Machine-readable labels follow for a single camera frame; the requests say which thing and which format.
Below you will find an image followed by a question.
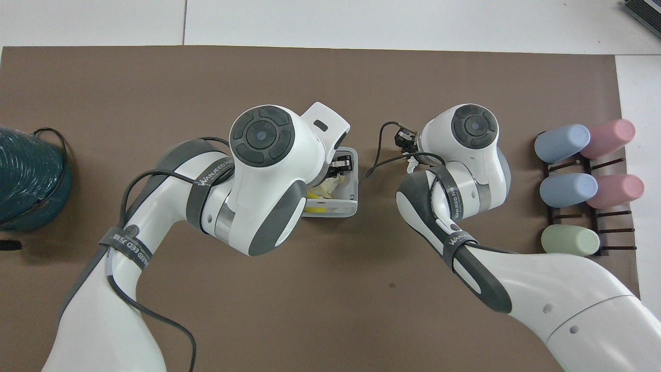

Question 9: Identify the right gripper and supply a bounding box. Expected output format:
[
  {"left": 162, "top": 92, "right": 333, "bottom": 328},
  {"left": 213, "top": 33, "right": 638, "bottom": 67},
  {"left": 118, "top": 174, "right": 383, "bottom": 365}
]
[{"left": 333, "top": 127, "right": 417, "bottom": 172}]

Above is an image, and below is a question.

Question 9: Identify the small white trash bin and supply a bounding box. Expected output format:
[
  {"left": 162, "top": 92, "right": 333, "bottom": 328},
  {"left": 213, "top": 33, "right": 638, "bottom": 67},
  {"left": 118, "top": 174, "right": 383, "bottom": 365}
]
[{"left": 301, "top": 146, "right": 359, "bottom": 218}]

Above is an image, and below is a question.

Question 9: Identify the yellow trash piece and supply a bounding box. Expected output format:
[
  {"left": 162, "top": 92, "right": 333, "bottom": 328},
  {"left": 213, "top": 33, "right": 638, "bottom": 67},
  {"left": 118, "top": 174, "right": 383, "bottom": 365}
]
[{"left": 305, "top": 192, "right": 328, "bottom": 214}]

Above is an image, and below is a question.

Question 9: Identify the teal ribbed bin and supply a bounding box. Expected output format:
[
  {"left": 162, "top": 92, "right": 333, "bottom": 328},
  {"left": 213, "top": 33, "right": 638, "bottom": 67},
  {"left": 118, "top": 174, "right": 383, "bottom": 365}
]
[{"left": 0, "top": 126, "right": 73, "bottom": 233}]

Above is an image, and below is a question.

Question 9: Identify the crumpled cream paper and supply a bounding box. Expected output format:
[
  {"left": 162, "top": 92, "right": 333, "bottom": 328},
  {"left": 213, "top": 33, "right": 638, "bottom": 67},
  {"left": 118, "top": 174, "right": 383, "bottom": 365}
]
[{"left": 316, "top": 175, "right": 345, "bottom": 199}]

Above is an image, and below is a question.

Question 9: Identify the blue cup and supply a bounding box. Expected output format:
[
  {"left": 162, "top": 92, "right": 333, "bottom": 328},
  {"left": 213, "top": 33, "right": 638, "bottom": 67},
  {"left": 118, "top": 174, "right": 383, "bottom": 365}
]
[
  {"left": 540, "top": 173, "right": 599, "bottom": 208},
  {"left": 534, "top": 125, "right": 591, "bottom": 164}
]

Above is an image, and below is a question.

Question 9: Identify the green cup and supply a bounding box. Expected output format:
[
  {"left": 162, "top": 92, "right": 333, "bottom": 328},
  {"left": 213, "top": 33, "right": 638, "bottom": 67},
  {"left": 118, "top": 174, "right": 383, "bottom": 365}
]
[{"left": 541, "top": 225, "right": 601, "bottom": 256}]

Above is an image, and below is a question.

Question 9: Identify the pink cup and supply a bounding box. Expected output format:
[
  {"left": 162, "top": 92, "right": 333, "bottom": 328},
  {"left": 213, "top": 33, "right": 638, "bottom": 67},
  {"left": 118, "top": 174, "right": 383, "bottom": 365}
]
[
  {"left": 581, "top": 119, "right": 636, "bottom": 160},
  {"left": 587, "top": 174, "right": 645, "bottom": 210}
]

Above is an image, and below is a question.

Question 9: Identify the dark brown cup rack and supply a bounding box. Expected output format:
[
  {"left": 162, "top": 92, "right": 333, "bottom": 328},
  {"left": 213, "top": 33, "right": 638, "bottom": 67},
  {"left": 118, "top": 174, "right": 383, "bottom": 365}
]
[{"left": 542, "top": 155, "right": 637, "bottom": 257}]

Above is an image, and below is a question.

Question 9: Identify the black cable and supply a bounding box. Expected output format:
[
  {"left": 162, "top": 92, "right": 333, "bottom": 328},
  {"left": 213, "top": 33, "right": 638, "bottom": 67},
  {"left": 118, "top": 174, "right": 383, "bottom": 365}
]
[
  {"left": 106, "top": 136, "right": 233, "bottom": 372},
  {"left": 365, "top": 121, "right": 446, "bottom": 179}
]

